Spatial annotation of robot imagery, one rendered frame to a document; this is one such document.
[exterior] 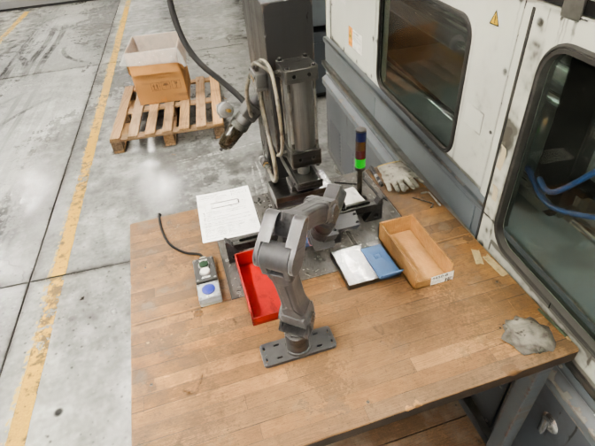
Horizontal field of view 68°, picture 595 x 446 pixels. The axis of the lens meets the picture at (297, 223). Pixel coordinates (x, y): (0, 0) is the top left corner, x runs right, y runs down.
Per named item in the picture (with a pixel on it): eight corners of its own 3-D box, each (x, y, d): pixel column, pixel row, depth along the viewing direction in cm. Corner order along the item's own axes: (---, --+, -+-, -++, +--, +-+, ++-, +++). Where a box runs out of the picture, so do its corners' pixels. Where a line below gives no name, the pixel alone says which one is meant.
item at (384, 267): (382, 282, 132) (382, 275, 130) (360, 249, 143) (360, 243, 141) (403, 276, 133) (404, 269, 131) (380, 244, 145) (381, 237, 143)
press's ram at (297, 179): (279, 218, 134) (267, 129, 115) (259, 173, 154) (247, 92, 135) (334, 204, 137) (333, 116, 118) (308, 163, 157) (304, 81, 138)
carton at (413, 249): (413, 292, 132) (416, 273, 127) (378, 239, 151) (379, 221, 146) (452, 280, 134) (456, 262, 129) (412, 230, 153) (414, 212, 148)
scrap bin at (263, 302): (253, 326, 125) (250, 312, 122) (236, 266, 144) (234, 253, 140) (293, 314, 128) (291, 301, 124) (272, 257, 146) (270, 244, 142)
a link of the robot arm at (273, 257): (292, 305, 118) (267, 233, 93) (315, 312, 116) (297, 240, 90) (283, 326, 115) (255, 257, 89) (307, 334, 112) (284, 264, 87)
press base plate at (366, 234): (233, 305, 136) (231, 299, 134) (210, 211, 173) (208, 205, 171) (424, 253, 147) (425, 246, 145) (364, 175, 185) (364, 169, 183)
